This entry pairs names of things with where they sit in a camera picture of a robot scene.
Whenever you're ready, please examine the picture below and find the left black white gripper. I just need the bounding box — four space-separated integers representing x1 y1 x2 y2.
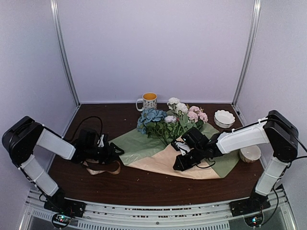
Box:
85 142 124 165

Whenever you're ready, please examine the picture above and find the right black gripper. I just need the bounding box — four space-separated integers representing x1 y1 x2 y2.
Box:
173 146 205 172

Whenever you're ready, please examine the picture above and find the green and tan wrapping paper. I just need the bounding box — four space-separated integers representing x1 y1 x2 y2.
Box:
111 129 240 180

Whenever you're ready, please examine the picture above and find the blue hydrangea fake flower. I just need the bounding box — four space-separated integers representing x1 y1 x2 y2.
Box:
136 108 169 146

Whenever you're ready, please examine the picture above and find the white fake flower bunch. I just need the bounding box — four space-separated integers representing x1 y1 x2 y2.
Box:
165 97 189 134

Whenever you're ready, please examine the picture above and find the white mug with orange inside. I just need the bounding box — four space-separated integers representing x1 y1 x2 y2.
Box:
135 92 157 112

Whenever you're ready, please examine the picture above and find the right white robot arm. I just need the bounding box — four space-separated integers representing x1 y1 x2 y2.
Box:
171 110 299 212

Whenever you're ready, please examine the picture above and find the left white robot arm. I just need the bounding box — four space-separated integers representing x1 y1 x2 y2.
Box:
2 116 125 213

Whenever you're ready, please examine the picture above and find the beige ribbon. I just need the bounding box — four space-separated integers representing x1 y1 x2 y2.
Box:
81 160 121 175

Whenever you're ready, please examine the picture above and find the white scalloped dish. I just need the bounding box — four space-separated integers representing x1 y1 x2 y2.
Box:
214 110 236 129

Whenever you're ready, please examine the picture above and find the white round bowl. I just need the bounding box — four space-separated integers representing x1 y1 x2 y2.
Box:
239 145 261 163

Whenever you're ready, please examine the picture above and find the left circuit board with leds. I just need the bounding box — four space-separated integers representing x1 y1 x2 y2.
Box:
51 213 71 229

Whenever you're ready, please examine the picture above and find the circuit board with leds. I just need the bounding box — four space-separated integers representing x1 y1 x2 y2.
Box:
244 215 264 228
51 213 71 229

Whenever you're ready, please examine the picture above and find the right circuit board with leds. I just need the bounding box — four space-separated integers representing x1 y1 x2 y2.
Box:
244 215 264 228

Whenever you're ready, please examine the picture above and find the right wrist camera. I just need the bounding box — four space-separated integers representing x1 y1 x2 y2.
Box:
181 127 209 148

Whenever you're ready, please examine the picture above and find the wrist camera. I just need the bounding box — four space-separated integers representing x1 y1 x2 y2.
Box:
181 127 209 148
78 129 98 148

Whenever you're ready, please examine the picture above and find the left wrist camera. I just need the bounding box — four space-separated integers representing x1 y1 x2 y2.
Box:
78 129 98 148

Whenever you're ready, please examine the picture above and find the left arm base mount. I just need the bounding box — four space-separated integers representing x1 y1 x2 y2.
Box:
43 188 86 218

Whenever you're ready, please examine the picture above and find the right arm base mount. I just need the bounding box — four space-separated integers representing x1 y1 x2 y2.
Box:
229 192 271 217

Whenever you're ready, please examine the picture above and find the front aluminium rail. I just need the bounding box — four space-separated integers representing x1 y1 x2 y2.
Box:
23 189 296 230

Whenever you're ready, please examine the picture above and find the right aluminium frame post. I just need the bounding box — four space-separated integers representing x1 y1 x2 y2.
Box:
232 0 261 108

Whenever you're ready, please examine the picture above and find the aluminium frame post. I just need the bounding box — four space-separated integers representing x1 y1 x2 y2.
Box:
232 0 261 108
50 0 81 106

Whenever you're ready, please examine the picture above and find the left aluminium frame post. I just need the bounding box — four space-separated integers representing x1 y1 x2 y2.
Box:
50 0 81 106

